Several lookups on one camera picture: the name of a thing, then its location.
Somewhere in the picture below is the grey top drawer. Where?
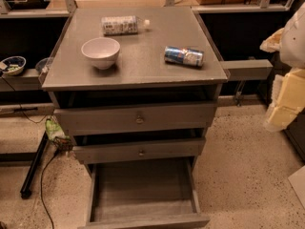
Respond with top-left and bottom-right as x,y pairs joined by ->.
54,101 -> 216,135

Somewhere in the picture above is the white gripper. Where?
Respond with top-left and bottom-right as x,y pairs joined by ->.
259,3 -> 305,132

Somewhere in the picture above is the clear plastic water bottle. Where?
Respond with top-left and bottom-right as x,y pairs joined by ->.
101,15 -> 151,35

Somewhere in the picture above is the black metal leg bar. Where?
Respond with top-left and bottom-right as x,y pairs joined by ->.
20,133 -> 48,199

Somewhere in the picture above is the clear glass cup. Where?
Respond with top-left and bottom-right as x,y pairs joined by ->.
35,57 -> 53,73

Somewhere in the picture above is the grey open bottom drawer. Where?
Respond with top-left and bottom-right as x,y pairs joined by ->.
78,157 -> 210,229

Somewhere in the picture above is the grey wooden drawer cabinet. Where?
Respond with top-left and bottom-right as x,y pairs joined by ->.
41,5 -> 230,229

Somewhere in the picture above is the grey middle drawer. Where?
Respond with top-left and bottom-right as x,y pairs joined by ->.
73,137 -> 206,164

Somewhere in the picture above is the white ceramic bowl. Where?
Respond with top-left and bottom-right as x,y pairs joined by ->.
81,37 -> 120,70

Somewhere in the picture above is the grey side shelf beam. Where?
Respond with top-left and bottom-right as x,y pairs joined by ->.
221,59 -> 273,81

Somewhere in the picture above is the blue silver redbull can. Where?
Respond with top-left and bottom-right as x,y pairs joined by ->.
164,46 -> 204,67

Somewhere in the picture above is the blue patterned small bowl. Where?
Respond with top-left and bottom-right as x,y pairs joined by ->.
0,56 -> 27,75

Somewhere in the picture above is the green snack bag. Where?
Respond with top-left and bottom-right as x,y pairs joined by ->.
45,118 -> 72,151

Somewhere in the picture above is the black floor cable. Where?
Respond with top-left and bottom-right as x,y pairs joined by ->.
39,148 -> 63,229

